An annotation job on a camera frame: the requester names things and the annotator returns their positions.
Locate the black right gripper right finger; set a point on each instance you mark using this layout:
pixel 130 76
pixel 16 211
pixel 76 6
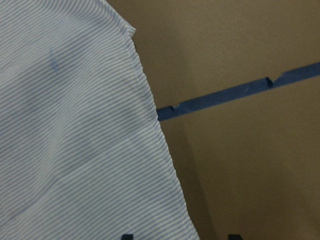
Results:
pixel 234 237

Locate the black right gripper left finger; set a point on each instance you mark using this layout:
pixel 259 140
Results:
pixel 127 237

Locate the light blue striped shirt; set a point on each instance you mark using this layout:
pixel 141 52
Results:
pixel 82 152

